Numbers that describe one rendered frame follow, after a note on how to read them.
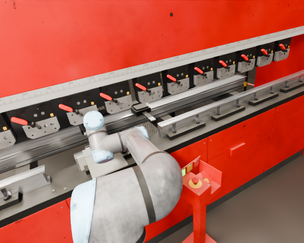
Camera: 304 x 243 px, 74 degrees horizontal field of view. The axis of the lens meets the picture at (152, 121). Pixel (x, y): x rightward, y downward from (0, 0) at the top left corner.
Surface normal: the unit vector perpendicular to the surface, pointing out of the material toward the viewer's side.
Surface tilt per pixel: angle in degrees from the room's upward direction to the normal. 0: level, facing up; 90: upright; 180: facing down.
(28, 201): 0
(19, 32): 90
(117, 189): 23
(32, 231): 90
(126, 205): 53
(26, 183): 90
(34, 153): 90
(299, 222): 0
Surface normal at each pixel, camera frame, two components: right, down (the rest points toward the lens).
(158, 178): 0.26, -0.66
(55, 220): 0.47, 0.39
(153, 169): 0.06, -0.87
